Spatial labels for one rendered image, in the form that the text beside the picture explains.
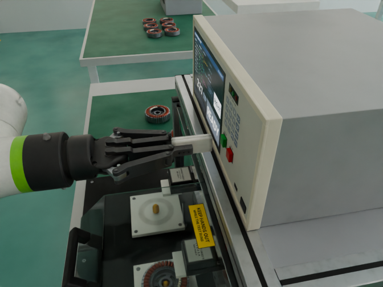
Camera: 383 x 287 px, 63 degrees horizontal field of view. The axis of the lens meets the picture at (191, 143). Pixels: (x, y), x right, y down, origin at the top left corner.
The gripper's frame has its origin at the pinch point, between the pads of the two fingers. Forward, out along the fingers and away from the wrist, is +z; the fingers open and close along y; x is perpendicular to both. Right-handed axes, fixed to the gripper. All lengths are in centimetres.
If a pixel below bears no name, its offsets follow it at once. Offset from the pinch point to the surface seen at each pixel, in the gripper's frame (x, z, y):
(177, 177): -26.1, -0.2, -19.3
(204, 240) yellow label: -11.6, 0.0, 11.4
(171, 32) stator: -40, 21, -184
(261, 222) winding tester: -5.3, 8.2, 14.3
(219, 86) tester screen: 8.0, 5.9, -5.2
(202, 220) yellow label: -11.6, 0.6, 7.3
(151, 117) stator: -40, -4, -73
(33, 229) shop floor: -118, -78, -88
